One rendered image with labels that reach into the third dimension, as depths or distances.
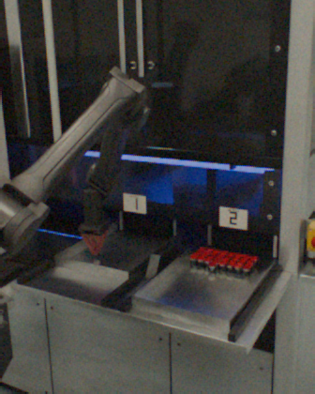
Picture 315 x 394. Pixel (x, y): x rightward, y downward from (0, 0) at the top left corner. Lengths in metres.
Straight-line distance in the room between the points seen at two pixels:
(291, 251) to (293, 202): 0.15
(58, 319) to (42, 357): 0.23
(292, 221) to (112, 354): 0.88
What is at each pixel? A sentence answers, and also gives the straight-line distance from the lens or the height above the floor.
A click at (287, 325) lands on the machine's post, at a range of 1.57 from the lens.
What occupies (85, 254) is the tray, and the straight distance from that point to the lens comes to 1.60.
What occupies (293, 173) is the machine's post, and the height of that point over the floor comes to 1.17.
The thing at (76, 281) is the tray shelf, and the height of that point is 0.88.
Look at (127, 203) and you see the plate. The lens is 1.64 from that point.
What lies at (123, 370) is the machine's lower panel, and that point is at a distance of 1.96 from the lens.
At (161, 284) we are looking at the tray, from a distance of 1.39.
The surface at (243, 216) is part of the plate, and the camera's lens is 1.47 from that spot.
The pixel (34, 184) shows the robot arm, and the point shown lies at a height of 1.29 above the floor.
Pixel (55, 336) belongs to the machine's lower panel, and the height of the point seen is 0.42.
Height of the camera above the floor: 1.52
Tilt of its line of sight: 16 degrees down
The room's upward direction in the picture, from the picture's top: 1 degrees counter-clockwise
